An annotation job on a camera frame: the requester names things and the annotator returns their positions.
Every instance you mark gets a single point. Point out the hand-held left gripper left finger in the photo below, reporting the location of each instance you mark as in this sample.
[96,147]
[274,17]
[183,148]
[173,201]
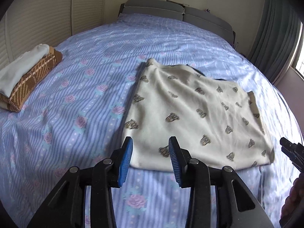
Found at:
[124,163]

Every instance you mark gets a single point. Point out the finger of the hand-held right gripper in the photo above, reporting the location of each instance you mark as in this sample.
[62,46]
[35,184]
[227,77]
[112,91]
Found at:
[294,153]

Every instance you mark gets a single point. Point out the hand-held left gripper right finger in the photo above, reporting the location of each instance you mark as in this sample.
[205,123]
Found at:
[175,163]

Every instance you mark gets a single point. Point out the cream printed polo shirt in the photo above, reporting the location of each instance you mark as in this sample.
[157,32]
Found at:
[190,114]

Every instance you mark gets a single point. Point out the person's right hand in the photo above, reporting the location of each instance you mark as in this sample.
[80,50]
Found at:
[295,206]

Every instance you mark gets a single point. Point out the window with grille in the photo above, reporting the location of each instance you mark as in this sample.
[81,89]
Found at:
[299,57]

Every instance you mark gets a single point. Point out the bed with blue floral sheet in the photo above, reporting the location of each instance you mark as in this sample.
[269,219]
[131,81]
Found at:
[90,59]

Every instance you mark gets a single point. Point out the grey-green curtain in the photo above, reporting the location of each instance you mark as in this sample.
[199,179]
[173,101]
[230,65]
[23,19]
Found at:
[275,35]

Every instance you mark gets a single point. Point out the folded brown plaid cloth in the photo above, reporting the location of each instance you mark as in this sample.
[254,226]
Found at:
[35,76]

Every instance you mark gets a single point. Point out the folded white cloth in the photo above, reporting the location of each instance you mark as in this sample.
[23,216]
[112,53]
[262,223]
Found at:
[19,68]

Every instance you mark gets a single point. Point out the grey headboard cushion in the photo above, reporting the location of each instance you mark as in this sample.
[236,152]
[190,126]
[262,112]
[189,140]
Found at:
[209,21]
[152,9]

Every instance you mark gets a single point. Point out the small purple ornament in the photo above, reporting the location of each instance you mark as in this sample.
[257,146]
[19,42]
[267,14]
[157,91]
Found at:
[207,10]

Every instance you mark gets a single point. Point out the flat item on headboard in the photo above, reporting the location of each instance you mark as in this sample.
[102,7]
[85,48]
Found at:
[177,2]

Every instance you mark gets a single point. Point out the white louvered wardrobe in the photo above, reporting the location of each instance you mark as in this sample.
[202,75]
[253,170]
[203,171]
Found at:
[47,14]

